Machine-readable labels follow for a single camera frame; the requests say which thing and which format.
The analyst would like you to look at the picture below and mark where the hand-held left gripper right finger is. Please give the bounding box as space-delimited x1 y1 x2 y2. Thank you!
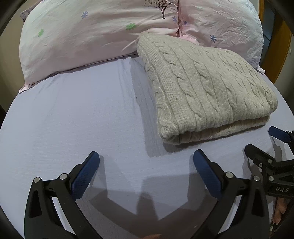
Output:
193 149 270 239

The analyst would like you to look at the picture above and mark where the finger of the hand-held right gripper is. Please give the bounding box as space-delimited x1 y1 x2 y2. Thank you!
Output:
244 143 281 169
268 126 294 147

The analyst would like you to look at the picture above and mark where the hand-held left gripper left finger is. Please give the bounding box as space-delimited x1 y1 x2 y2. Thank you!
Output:
24 151 101 239

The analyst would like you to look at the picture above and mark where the beige cable-knit sweater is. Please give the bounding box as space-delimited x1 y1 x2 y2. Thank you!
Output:
137 33 278 145

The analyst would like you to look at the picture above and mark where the person's right hand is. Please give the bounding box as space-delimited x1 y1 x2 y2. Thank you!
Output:
272 197 290 227

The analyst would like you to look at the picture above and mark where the lavender bed sheet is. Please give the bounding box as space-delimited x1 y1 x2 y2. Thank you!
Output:
0 53 294 239

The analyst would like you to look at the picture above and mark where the pink floral pillow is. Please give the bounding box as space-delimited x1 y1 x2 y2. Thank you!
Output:
19 0 182 86
177 0 265 70

